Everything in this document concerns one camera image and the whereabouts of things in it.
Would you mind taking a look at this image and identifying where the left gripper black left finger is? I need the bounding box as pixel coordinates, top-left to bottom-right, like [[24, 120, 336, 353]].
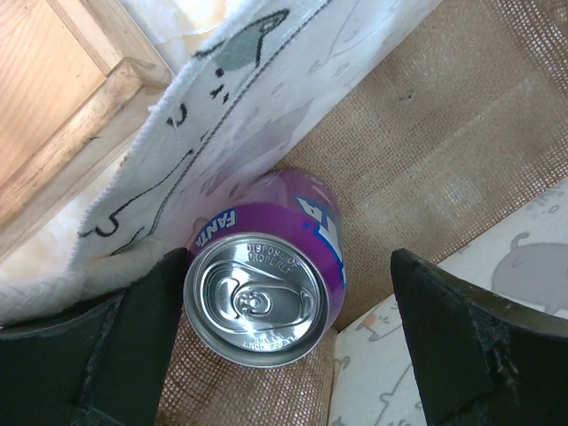
[[1, 248, 189, 425]]

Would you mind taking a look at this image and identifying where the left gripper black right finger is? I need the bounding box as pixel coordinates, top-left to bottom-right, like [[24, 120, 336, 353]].
[[390, 248, 567, 425]]

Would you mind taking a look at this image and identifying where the purple can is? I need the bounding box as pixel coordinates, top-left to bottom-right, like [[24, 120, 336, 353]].
[[184, 169, 347, 368]]

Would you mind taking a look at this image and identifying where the canvas tote bag patterned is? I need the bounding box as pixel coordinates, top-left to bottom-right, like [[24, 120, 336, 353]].
[[1, 1, 567, 425]]

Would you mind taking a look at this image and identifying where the wooden clothes rack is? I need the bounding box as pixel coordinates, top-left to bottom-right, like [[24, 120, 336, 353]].
[[1, 1, 172, 256]]

